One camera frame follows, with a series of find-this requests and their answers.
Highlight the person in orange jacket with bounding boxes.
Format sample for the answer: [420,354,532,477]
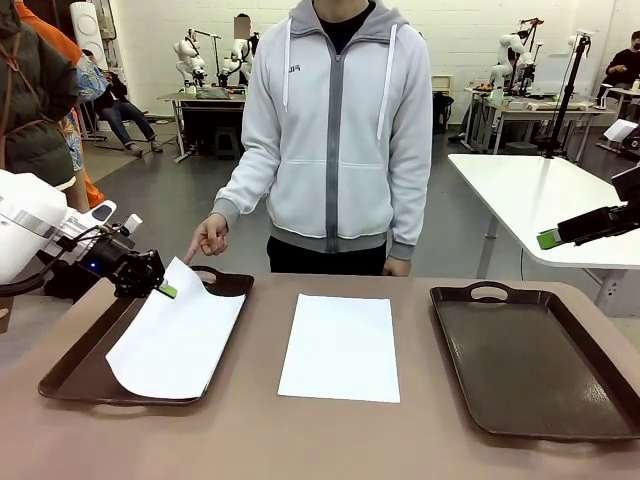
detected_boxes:
[14,0,109,214]

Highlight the brown plastic handled tray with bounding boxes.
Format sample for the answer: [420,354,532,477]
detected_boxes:
[37,264,255,407]
[429,281,640,444]

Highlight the black camera stand pole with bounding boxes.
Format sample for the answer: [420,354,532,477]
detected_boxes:
[542,32,594,160]

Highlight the seated person in dark clothes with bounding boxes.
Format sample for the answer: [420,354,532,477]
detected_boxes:
[82,48,165,154]

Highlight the white A4 paper sheet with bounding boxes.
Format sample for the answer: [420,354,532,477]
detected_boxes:
[105,255,247,401]

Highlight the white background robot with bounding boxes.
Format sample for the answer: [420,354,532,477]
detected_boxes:
[217,32,254,86]
[172,27,209,94]
[488,17,544,96]

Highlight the person's left forearm grey sleeve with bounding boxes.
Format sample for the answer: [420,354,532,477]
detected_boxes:
[385,144,434,262]

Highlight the white desk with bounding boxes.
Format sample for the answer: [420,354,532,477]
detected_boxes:
[447,152,640,319]

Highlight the person's right forearm grey sleeve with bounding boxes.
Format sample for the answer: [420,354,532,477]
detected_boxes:
[212,134,276,231]

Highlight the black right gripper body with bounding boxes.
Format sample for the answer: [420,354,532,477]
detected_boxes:
[589,203,629,240]

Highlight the person in black sweater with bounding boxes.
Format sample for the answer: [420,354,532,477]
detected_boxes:
[597,30,640,99]

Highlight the person's right hand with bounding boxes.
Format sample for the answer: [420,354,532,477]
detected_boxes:
[182,212,231,266]

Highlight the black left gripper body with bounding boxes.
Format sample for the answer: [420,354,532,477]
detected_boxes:
[79,237,139,281]

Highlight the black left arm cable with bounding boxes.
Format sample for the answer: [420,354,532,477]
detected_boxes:
[0,239,101,297]

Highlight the black stool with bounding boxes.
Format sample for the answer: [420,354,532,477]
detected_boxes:
[213,126,240,161]

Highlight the person in light grey hoodie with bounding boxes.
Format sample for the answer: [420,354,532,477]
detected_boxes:
[212,0,434,276]

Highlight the person's left hand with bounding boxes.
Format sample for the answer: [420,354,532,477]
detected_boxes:
[382,256,414,278]

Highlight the white standing air conditioner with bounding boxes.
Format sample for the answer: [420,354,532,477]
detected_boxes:
[68,0,109,71]

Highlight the standing person in black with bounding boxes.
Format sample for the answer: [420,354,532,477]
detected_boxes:
[232,13,261,86]

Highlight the long background work table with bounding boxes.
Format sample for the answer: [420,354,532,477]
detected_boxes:
[462,84,619,154]

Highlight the white A4 paper stack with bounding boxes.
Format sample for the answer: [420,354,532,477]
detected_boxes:
[277,293,402,404]

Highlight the person in dark green jacket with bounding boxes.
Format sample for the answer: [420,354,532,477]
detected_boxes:
[0,0,84,176]

